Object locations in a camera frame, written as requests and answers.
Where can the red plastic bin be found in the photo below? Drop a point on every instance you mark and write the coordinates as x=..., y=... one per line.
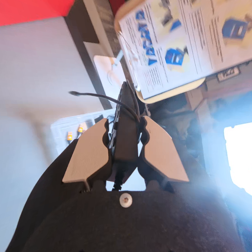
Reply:
x=29, y=9

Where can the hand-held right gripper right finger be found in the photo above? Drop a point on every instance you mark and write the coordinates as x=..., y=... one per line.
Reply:
x=163, y=155

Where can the white document stand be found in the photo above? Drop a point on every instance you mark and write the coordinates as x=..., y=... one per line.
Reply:
x=177, y=49

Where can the black usb hub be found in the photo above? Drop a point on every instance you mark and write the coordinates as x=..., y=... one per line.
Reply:
x=127, y=133

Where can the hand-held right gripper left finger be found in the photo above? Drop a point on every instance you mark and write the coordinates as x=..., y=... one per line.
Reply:
x=88, y=157

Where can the clear plastic bin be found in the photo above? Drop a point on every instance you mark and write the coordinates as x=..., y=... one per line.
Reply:
x=63, y=126

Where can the large softbox light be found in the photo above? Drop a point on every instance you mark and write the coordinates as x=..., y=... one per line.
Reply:
x=240, y=153

